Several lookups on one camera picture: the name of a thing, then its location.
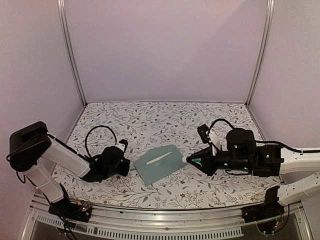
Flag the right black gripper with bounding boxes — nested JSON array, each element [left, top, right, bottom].
[[186, 146, 251, 177]]

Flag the teal blue envelope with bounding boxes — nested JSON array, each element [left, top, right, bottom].
[[134, 144, 187, 186]]

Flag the beige letter paper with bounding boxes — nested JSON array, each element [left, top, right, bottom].
[[146, 151, 172, 165]]

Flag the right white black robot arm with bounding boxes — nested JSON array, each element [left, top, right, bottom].
[[182, 126, 320, 218]]

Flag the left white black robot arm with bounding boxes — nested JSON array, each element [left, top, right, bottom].
[[6, 121, 130, 217]]

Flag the floral patterned table mat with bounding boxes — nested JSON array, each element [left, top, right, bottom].
[[52, 102, 282, 209]]

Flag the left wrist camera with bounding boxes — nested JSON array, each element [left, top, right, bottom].
[[116, 139, 129, 153]]

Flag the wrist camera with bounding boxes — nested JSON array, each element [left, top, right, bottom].
[[116, 139, 129, 153], [197, 124, 210, 144]]

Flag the left black camera cable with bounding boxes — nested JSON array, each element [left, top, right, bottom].
[[84, 125, 118, 161]]

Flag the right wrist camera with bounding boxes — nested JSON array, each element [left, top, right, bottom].
[[197, 124, 210, 144]]

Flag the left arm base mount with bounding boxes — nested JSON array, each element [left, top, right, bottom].
[[48, 199, 92, 223]]

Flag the front aluminium rail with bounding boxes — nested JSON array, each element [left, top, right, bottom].
[[21, 193, 315, 240]]

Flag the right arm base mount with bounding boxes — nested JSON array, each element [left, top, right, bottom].
[[241, 202, 285, 223]]

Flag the right aluminium frame post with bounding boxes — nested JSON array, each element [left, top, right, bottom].
[[245, 0, 275, 108]]

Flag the aluminium frame post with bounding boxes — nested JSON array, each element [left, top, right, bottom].
[[56, 0, 88, 108], [245, 0, 275, 108]]

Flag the left aluminium frame post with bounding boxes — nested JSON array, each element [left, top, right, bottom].
[[56, 0, 88, 108]]

